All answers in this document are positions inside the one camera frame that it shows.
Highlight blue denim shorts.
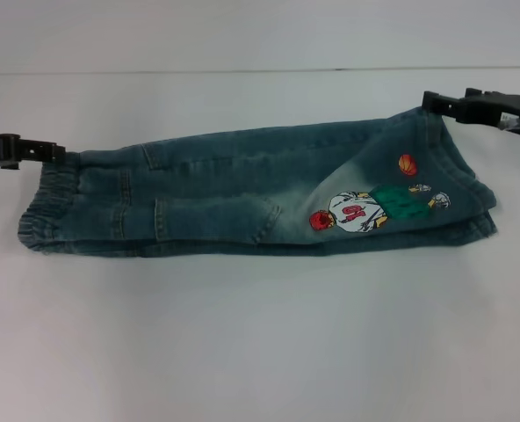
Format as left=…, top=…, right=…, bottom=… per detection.
left=17, top=108, right=498, bottom=260

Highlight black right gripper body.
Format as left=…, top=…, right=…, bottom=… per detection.
left=456, top=86, right=520, bottom=129

